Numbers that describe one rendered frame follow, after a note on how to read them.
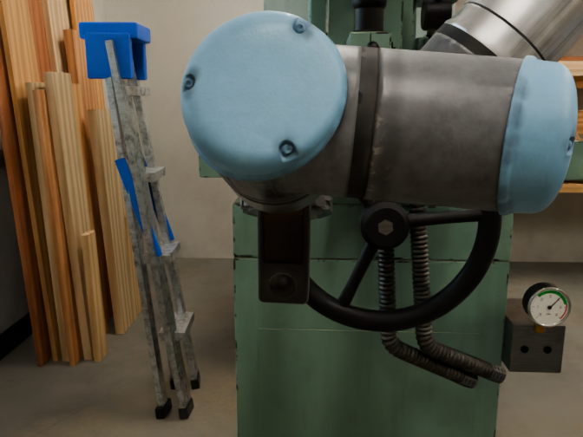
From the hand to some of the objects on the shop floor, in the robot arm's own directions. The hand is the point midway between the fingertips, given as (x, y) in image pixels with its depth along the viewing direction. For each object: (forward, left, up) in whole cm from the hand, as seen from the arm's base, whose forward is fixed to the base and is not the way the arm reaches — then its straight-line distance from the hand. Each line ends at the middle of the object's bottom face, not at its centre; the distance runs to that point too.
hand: (291, 218), depth 66 cm
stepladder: (+50, -102, -83) cm, 140 cm away
